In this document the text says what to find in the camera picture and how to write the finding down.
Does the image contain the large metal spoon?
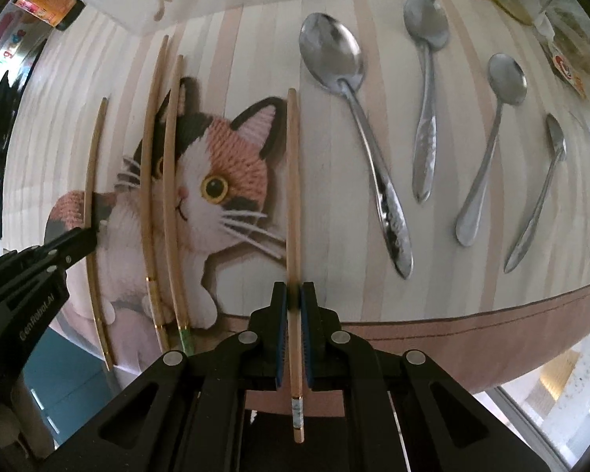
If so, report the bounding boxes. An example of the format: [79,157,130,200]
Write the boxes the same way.
[298,12,415,279]

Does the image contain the clear plastic bag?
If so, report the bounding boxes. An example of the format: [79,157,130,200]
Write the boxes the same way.
[520,0,590,87]

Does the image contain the blue cabinet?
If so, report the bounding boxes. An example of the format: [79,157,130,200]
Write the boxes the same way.
[22,327,111,411]

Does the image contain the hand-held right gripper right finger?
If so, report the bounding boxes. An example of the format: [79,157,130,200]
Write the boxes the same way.
[301,282,551,472]

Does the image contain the small metal spoon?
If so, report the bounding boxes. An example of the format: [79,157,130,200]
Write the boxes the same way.
[503,113,568,275]

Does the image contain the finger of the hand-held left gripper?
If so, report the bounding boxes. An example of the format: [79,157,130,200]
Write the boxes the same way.
[29,236,100,282]
[10,227,100,257]

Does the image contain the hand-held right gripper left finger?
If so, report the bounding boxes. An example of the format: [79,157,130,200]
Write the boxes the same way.
[54,282,288,472]

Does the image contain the dark sauce bottle orange label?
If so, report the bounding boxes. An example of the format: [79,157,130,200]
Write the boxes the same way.
[14,0,87,33]

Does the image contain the clear jar yellow contents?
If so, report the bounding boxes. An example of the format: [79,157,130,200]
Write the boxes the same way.
[488,0,538,26]

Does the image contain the medium metal spoon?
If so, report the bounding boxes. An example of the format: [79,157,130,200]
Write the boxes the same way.
[403,0,452,204]

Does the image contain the wooden chopstick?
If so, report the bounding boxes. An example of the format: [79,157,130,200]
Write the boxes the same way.
[162,55,194,356]
[83,97,116,372]
[286,87,306,446]
[141,34,174,355]

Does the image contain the slim round metal spoon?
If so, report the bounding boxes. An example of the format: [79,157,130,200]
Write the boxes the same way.
[455,53,528,247]

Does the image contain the small box red swirl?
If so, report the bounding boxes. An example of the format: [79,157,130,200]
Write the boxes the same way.
[552,52,589,100]

